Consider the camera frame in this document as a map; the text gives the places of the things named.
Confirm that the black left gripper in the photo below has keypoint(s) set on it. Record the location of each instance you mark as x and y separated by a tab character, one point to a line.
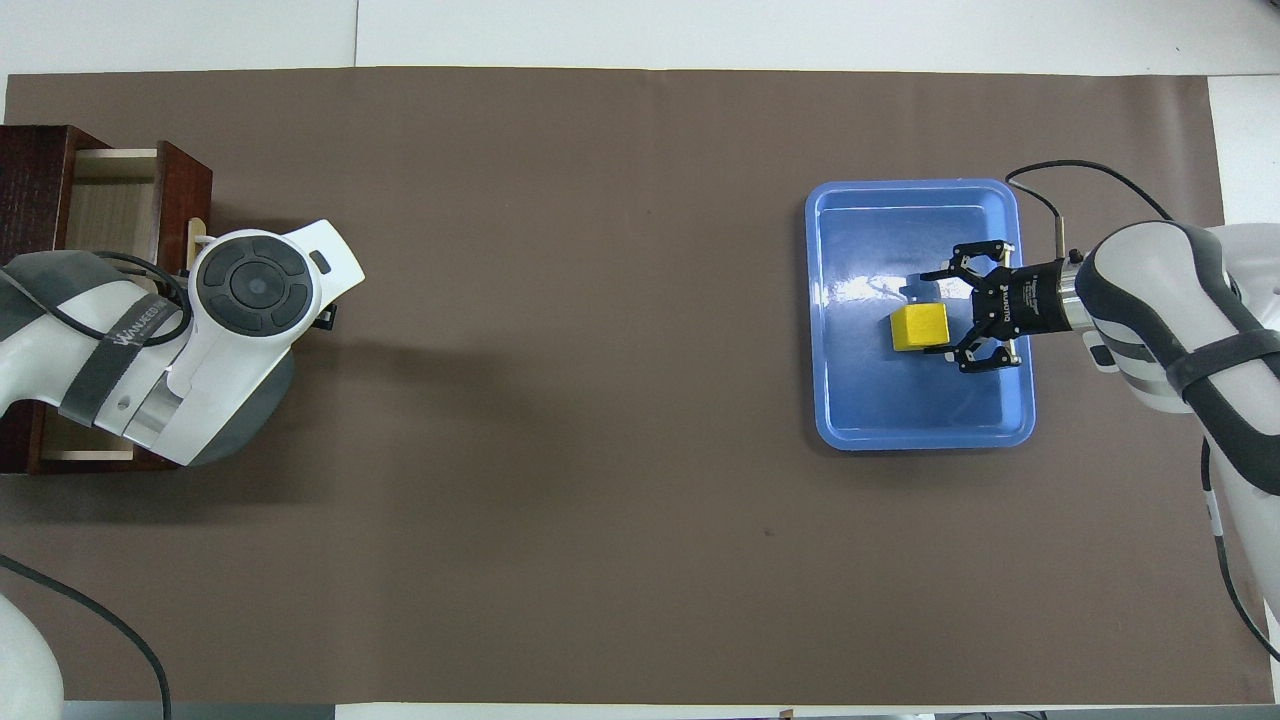
328	316

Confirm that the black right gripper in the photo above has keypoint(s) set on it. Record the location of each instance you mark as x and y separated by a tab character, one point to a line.
1025	298

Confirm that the yellow cube block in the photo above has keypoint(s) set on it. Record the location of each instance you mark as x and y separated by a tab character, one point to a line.
918	328

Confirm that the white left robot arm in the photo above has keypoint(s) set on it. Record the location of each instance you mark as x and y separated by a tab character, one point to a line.
230	330

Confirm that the dark wooden drawer cabinet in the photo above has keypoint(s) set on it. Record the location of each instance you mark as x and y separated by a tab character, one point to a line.
25	170

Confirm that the blue plastic tray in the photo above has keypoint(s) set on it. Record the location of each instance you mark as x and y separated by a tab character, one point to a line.
900	400

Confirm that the brown table mat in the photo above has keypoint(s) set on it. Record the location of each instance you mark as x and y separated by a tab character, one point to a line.
600	400

